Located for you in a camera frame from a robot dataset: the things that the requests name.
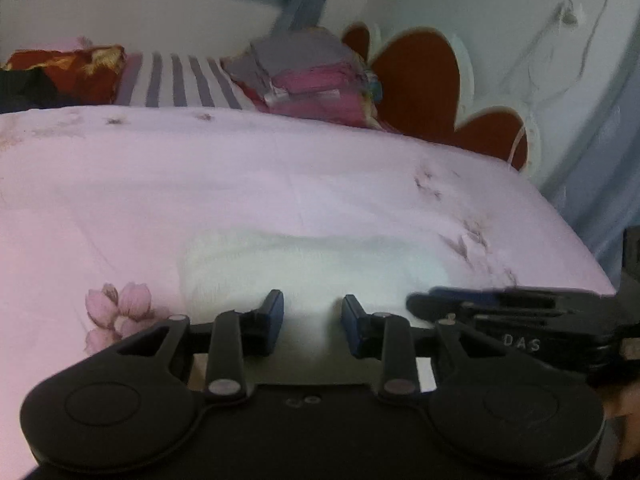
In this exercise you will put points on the person's right hand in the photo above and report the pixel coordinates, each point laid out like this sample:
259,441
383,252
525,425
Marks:
624,407

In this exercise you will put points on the stack of folded clothes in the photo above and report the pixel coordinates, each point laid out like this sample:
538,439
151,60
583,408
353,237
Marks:
308,74

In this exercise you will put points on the black cloth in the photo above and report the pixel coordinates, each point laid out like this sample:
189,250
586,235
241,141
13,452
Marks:
26,89

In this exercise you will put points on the red and white headboard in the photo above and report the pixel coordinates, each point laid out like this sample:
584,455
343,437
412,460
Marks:
426,90

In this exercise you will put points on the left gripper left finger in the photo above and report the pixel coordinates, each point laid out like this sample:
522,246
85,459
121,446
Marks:
237,336

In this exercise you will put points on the pink floral bedspread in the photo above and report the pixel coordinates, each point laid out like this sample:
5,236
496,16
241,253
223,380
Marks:
115,195

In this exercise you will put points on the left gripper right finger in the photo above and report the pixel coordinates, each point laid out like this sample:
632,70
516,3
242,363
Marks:
384,337

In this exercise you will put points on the grey striped sheet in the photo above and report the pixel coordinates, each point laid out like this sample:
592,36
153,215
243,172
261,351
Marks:
154,79

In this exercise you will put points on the white knitted garment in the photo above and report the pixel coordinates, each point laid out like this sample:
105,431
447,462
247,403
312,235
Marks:
235,270

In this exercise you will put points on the red floral pillow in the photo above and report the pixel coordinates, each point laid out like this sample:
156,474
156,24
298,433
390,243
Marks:
90,75

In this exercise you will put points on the white charger with cable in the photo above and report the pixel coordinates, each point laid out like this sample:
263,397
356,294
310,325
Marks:
553,64

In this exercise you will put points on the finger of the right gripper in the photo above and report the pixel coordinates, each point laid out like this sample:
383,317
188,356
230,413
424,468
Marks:
440,301

